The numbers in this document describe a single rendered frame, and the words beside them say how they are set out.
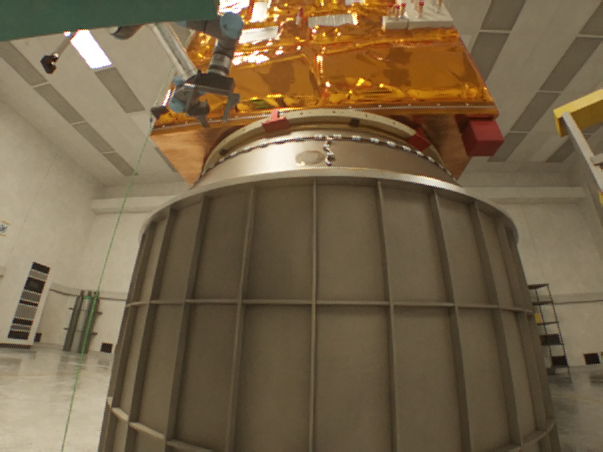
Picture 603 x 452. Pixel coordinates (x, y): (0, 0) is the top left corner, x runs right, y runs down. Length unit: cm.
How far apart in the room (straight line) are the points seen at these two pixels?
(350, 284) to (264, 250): 26
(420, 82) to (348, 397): 149
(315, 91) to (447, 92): 70
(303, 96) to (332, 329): 122
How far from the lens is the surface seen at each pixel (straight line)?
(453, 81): 175
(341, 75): 170
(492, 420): 96
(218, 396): 80
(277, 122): 138
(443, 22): 227
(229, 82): 102
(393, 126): 146
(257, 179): 86
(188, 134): 171
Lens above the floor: 67
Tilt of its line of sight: 25 degrees up
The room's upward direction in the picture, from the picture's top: 3 degrees clockwise
